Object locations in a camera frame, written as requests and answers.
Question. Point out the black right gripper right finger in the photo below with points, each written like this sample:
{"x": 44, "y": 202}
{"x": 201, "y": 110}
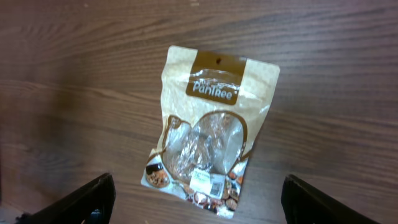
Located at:
{"x": 304, "y": 204}

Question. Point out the brown Pantree snack pouch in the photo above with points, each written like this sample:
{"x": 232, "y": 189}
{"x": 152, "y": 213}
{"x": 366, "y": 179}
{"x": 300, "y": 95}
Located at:
{"x": 213, "y": 107}

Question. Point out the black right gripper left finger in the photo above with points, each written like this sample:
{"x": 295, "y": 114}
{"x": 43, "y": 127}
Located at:
{"x": 90, "y": 204}

